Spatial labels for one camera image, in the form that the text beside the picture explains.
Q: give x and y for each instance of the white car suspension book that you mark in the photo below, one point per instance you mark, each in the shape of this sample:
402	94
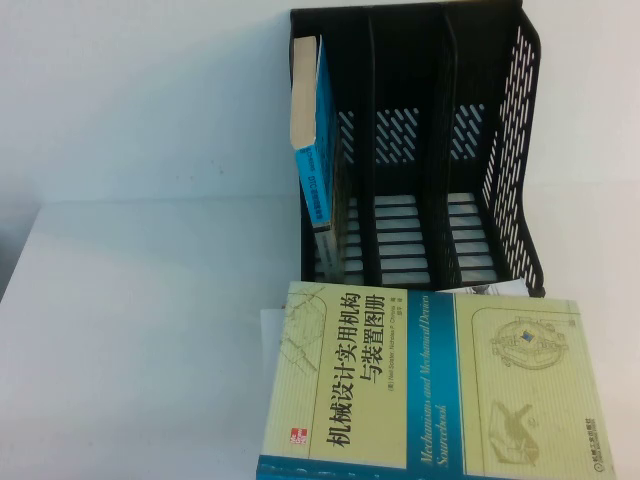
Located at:
270	325

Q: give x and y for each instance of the yellow-green mechanical design book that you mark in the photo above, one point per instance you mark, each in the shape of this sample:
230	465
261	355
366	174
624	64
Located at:
430	390

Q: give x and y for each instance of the black plastic book stand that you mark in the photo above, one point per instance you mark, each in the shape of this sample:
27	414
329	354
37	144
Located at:
400	75

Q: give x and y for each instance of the thick book with blue cover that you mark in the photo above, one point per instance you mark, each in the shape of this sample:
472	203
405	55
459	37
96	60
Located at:
325	125

